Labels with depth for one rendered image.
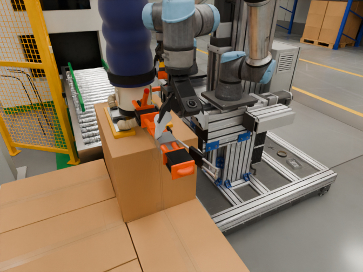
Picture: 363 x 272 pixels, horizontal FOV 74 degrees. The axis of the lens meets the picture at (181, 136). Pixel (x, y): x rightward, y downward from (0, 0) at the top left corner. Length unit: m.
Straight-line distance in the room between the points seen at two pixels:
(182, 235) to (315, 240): 1.15
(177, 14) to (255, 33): 0.56
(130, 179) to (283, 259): 1.22
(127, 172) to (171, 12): 0.72
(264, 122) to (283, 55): 0.49
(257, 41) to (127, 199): 0.90
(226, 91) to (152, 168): 0.54
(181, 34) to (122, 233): 0.96
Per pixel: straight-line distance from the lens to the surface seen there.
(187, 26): 0.60
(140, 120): 1.01
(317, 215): 2.29
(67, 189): 1.58
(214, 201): 1.85
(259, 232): 2.00
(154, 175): 1.16
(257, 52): 1.15
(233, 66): 1.24
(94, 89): 3.00
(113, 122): 1.25
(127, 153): 1.05
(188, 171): 0.72
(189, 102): 0.58
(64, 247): 1.31
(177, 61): 0.61
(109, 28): 1.13
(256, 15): 1.06
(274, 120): 1.38
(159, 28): 0.76
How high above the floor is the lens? 1.54
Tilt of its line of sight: 31 degrees down
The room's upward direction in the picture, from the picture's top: straight up
